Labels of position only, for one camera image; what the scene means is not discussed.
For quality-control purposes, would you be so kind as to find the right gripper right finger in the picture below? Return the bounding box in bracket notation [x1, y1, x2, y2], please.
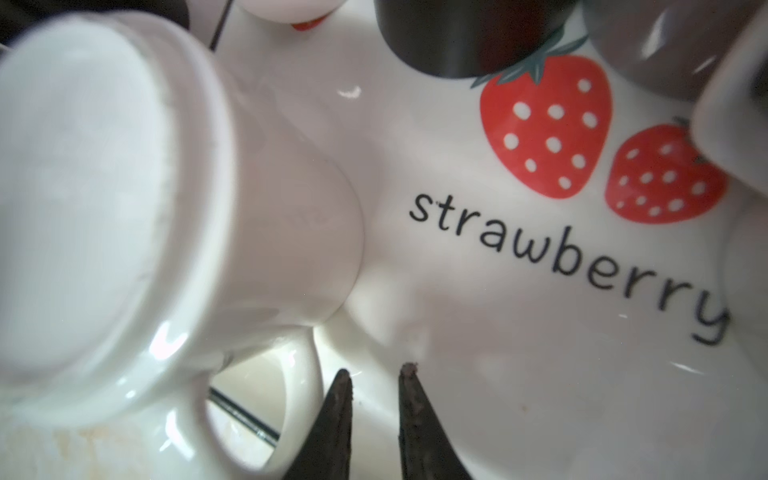
[398, 362, 472, 480]

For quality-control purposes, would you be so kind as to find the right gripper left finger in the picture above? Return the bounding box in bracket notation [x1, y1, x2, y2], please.
[283, 369, 353, 480]

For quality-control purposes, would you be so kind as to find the tall grey mug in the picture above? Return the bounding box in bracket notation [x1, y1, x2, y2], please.
[374, 0, 576, 79]

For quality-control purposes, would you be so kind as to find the small white mug back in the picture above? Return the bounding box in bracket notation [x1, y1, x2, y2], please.
[236, 0, 345, 24]

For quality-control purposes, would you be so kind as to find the white round mug centre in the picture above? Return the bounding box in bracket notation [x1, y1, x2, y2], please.
[692, 6, 767, 376]

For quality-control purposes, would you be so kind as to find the small grey mug right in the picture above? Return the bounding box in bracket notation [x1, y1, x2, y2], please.
[582, 0, 764, 101]

